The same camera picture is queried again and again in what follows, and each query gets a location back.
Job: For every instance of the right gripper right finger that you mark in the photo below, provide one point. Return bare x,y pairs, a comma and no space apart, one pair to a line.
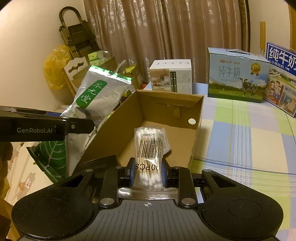
180,178

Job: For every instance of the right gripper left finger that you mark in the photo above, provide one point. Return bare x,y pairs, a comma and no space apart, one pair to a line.
114,179

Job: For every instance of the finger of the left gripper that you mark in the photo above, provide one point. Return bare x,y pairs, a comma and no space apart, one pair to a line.
78,126
29,110

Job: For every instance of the cotton swab pack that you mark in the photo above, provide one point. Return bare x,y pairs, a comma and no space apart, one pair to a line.
151,144

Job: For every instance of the silver green foil pouch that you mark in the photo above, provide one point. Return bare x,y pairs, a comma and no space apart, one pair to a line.
98,95

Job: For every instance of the black product box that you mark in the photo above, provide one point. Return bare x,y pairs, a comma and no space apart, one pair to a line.
99,166

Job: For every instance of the person's left hand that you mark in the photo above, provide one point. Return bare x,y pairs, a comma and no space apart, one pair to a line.
6,153

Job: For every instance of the brown cardboard box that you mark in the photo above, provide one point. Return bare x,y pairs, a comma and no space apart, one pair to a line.
179,114

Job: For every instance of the yellow plastic bag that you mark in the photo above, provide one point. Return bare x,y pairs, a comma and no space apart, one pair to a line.
53,66

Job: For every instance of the green tissue packs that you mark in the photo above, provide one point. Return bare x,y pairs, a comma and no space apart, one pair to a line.
98,58

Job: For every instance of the checkered bed sheet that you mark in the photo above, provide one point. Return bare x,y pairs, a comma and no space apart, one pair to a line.
253,144

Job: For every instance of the black folding cart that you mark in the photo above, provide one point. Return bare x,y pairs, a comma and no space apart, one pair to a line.
78,38

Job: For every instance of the white appliance box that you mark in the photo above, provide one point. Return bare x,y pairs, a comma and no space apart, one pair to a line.
172,75

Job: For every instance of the brown curtain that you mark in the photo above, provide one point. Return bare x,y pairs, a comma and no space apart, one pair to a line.
141,32

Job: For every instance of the light blue milk carton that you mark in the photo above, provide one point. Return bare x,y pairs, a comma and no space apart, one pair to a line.
236,74

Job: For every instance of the dark blue milk carton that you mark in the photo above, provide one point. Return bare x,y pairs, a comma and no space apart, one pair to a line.
280,89

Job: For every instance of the yellow wooden door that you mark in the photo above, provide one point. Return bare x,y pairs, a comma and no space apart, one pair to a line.
292,14

